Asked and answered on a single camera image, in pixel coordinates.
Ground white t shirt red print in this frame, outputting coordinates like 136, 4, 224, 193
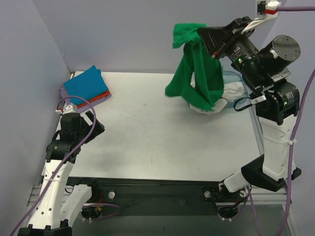
188, 72, 244, 115

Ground aluminium frame rail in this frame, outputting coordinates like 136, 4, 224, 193
27, 186, 287, 207

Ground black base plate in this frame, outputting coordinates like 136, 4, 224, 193
67, 177, 246, 220

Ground folded lilac t shirt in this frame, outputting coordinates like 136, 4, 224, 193
60, 87, 112, 113

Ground green t shirt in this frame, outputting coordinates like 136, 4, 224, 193
165, 23, 224, 112

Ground clear blue plastic bin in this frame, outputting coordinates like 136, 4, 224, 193
222, 71, 249, 109

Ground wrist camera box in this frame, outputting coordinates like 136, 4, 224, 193
55, 103, 78, 115
241, 0, 281, 34

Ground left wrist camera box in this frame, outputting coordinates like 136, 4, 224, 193
55, 103, 78, 115

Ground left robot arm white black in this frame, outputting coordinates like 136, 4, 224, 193
18, 110, 105, 236

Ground folded blue t shirt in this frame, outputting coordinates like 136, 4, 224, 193
63, 65, 109, 101

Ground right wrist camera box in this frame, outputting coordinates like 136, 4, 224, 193
241, 0, 281, 34

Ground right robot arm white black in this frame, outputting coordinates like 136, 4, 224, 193
197, 17, 302, 201

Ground folded orange t shirt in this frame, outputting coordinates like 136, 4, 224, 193
77, 90, 111, 108

